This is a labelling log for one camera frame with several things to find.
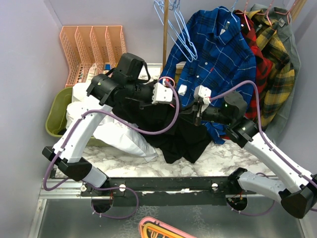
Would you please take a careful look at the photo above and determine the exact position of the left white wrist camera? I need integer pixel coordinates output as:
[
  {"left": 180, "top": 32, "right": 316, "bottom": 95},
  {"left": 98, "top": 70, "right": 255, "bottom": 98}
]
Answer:
[{"left": 152, "top": 83, "right": 173, "bottom": 104}]

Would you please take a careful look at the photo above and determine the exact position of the yellow plaid shirt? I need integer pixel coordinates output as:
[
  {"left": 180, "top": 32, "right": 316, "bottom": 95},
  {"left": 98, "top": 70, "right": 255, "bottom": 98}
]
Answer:
[{"left": 247, "top": 9, "right": 295, "bottom": 128}]

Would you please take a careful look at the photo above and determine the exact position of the wooden clothes rack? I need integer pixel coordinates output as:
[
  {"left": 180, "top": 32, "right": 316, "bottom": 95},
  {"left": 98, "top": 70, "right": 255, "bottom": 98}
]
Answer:
[{"left": 154, "top": 0, "right": 180, "bottom": 69}]

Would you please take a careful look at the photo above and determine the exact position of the aluminium frame rail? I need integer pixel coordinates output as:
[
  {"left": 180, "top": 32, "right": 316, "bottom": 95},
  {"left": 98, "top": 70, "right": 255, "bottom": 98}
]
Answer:
[{"left": 28, "top": 175, "right": 85, "bottom": 238}]

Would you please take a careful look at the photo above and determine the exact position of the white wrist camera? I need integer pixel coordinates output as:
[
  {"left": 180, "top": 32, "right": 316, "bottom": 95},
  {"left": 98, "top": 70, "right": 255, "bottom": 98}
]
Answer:
[
  {"left": 194, "top": 85, "right": 211, "bottom": 112},
  {"left": 152, "top": 83, "right": 173, "bottom": 104}
]

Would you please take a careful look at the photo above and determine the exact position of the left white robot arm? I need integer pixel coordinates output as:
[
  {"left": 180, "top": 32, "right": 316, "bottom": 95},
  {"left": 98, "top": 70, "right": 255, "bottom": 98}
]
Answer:
[{"left": 43, "top": 53, "right": 157, "bottom": 196}]

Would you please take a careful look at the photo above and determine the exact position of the white shirt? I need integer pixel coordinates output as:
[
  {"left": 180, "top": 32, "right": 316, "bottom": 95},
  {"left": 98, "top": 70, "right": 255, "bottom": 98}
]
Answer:
[{"left": 66, "top": 83, "right": 158, "bottom": 162}]

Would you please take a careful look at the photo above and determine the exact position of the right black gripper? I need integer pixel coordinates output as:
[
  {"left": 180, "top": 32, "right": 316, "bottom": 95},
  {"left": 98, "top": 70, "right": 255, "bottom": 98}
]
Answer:
[{"left": 174, "top": 99, "right": 232, "bottom": 126}]

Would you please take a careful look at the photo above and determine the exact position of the blue plaid shirt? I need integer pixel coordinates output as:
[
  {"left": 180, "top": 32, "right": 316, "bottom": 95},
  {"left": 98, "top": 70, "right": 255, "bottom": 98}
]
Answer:
[{"left": 159, "top": 6, "right": 257, "bottom": 145}]

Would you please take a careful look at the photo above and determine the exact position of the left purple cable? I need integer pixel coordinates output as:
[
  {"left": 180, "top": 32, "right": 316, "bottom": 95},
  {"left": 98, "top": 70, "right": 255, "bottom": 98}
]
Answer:
[{"left": 43, "top": 81, "right": 180, "bottom": 219}]

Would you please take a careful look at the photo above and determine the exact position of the red plaid shirt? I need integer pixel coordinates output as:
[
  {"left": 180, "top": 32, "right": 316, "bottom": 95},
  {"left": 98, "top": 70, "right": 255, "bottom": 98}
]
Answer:
[{"left": 242, "top": 14, "right": 273, "bottom": 121}]

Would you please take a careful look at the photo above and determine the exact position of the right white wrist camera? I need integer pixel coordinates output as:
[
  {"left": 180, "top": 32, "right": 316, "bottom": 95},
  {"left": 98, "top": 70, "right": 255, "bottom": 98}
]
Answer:
[{"left": 194, "top": 85, "right": 211, "bottom": 112}]

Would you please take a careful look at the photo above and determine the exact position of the pink orange object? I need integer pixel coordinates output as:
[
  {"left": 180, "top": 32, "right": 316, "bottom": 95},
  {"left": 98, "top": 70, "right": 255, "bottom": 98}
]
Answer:
[{"left": 138, "top": 216, "right": 195, "bottom": 238}]

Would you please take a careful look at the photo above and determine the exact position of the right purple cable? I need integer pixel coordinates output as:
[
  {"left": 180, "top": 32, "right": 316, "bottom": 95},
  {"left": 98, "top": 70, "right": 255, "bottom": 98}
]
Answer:
[{"left": 209, "top": 80, "right": 317, "bottom": 216}]

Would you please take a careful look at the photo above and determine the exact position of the pink perforated file organizer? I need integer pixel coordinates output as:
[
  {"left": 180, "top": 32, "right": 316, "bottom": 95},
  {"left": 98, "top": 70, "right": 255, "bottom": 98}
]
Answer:
[{"left": 59, "top": 26, "right": 126, "bottom": 87}]

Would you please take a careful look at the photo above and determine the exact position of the pink wire hanger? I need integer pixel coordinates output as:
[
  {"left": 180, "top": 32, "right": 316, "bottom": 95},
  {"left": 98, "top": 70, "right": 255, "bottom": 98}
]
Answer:
[{"left": 158, "top": 76, "right": 176, "bottom": 87}]

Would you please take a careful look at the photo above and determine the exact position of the blue wire hanger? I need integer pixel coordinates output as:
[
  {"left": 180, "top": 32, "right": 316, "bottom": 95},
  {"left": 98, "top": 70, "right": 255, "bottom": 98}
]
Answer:
[
  {"left": 217, "top": 0, "right": 239, "bottom": 30},
  {"left": 154, "top": 0, "right": 198, "bottom": 62}
]

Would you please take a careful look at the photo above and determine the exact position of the purple cable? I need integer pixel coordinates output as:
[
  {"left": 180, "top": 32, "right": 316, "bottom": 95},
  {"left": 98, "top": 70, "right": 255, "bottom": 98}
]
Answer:
[
  {"left": 209, "top": 80, "right": 317, "bottom": 216},
  {"left": 43, "top": 81, "right": 180, "bottom": 219}
]

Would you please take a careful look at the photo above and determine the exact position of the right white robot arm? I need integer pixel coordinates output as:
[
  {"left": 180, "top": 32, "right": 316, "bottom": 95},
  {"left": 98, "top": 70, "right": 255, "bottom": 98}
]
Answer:
[{"left": 194, "top": 91, "right": 317, "bottom": 219}]

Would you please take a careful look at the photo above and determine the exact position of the green plastic basket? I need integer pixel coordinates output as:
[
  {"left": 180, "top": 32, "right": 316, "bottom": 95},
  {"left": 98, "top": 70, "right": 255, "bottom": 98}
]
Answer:
[{"left": 45, "top": 86, "right": 105, "bottom": 147}]

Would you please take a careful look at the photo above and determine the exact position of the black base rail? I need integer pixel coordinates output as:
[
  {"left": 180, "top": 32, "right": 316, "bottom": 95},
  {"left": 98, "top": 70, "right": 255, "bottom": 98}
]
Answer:
[{"left": 81, "top": 176, "right": 256, "bottom": 208}]

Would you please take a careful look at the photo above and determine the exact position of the grey shirt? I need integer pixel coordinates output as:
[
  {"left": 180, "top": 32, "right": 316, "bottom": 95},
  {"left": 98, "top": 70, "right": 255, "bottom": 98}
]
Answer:
[{"left": 250, "top": 4, "right": 301, "bottom": 143}]

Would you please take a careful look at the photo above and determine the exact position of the black shirt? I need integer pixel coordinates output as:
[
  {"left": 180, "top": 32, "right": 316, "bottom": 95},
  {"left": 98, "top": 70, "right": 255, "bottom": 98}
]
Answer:
[{"left": 112, "top": 100, "right": 212, "bottom": 164}]

